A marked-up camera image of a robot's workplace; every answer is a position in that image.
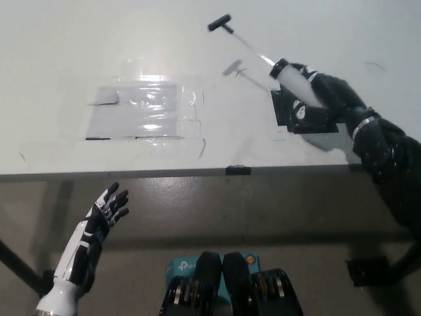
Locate black tape strip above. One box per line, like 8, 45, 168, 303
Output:
225, 164, 253, 176

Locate grey sheet under tape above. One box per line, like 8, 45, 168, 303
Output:
84, 84, 180, 142

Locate black teal robot body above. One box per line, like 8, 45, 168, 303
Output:
157, 251, 303, 316

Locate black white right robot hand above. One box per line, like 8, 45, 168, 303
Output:
287, 61, 376, 129

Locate clear plastic tape film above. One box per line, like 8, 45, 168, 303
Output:
55, 59, 208, 147

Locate small white air pump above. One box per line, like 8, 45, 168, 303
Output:
207, 13, 326, 109

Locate black table leg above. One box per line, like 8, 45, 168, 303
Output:
0, 237, 45, 297
389, 238, 421, 284

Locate black square table patch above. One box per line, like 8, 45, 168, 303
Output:
270, 88, 340, 134

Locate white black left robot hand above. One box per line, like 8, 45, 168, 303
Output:
52, 182, 130, 292

